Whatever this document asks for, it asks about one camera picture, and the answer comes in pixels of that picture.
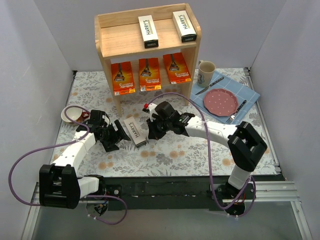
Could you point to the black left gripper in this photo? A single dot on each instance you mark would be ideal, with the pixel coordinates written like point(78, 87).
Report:
point(111, 136)

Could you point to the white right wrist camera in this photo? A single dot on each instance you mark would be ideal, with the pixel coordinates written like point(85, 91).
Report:
point(150, 108)

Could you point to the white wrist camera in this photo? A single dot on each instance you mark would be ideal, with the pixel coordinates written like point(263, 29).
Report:
point(106, 119)
point(150, 108)

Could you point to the wooden two-tier shelf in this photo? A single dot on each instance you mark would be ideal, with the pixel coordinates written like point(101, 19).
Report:
point(118, 35)

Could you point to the blue checkered cloth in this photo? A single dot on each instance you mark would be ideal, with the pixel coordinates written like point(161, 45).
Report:
point(241, 91)

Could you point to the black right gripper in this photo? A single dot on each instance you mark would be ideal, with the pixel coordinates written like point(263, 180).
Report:
point(155, 125)

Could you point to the white red floral cup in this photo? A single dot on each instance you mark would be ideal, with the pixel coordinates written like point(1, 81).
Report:
point(75, 113)

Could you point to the cream patterned mug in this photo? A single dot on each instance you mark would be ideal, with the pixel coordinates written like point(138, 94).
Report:
point(206, 71)

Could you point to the black handled fork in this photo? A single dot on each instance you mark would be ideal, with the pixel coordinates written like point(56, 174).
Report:
point(232, 117)

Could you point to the black handled knife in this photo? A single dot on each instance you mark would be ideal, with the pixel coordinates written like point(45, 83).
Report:
point(210, 85)

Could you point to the pink dotted plate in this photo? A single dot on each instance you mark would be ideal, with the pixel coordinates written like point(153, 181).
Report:
point(220, 102)

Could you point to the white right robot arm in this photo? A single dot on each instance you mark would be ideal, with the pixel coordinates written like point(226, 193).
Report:
point(245, 144)

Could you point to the orange Gillette razor box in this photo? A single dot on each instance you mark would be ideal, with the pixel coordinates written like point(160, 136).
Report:
point(122, 78)
point(176, 68)
point(149, 74)

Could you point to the white Harry's razor box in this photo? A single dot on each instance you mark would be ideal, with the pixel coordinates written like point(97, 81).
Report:
point(184, 26)
point(148, 31)
point(137, 135)

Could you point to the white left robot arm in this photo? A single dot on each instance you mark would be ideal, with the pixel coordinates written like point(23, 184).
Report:
point(72, 160)

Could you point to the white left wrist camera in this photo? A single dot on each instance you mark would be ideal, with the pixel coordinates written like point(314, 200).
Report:
point(106, 119)

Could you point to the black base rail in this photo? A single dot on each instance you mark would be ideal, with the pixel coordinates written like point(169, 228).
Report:
point(141, 193)

